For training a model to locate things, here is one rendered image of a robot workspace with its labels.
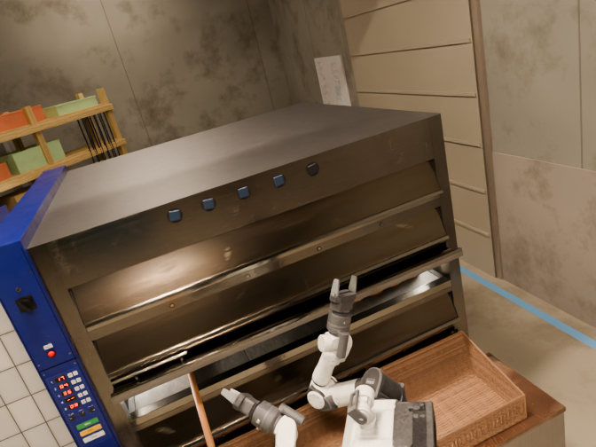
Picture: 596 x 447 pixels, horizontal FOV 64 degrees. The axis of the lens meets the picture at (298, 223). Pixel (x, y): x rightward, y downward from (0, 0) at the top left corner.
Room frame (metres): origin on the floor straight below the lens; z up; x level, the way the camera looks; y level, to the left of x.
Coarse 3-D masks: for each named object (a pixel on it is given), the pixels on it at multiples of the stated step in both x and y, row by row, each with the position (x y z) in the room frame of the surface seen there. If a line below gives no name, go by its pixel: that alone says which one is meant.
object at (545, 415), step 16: (528, 384) 2.03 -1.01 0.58; (528, 400) 1.92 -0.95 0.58; (544, 400) 1.90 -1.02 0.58; (528, 416) 1.82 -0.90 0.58; (544, 416) 1.80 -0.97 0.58; (560, 416) 1.82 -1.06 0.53; (448, 432) 1.85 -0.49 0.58; (512, 432) 1.76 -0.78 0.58; (528, 432) 1.76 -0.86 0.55; (544, 432) 1.79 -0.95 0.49; (560, 432) 1.82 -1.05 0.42
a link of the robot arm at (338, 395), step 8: (336, 384) 1.54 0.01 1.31; (344, 384) 1.50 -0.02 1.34; (352, 384) 1.46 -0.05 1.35; (312, 392) 1.52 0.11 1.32; (328, 392) 1.52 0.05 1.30; (336, 392) 1.49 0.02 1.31; (344, 392) 1.46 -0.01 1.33; (352, 392) 1.44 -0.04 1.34; (312, 400) 1.52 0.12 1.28; (320, 400) 1.50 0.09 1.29; (328, 400) 1.49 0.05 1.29; (336, 400) 1.48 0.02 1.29; (344, 400) 1.46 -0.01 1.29; (320, 408) 1.50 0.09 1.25; (328, 408) 1.48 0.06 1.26; (336, 408) 1.48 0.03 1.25
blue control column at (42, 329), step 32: (32, 192) 2.74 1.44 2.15; (0, 224) 2.10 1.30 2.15; (32, 224) 2.01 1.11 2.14; (0, 256) 1.73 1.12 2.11; (0, 288) 1.71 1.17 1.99; (32, 288) 1.74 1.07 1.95; (32, 320) 1.73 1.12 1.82; (32, 352) 1.71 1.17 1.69; (64, 352) 1.74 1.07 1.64; (64, 416) 1.71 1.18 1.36
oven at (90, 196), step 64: (256, 128) 3.35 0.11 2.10; (320, 128) 2.74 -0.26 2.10; (384, 128) 2.31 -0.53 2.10; (64, 192) 2.76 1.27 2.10; (128, 192) 2.32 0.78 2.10; (192, 192) 1.99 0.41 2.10; (448, 192) 2.31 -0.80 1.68; (64, 320) 1.78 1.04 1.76; (128, 320) 1.84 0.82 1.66; (256, 320) 2.08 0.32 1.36; (384, 320) 2.17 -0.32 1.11
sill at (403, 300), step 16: (416, 288) 2.30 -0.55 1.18; (432, 288) 2.26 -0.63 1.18; (384, 304) 2.22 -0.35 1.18; (400, 304) 2.20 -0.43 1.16; (352, 320) 2.15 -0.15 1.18; (368, 320) 2.15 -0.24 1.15; (272, 352) 2.04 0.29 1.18; (288, 352) 2.02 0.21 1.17; (240, 368) 1.98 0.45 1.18; (256, 368) 1.97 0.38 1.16; (208, 384) 1.92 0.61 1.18; (224, 384) 1.92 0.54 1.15; (160, 400) 1.89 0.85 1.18; (176, 400) 1.86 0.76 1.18; (192, 400) 1.88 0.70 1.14; (144, 416) 1.82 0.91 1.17
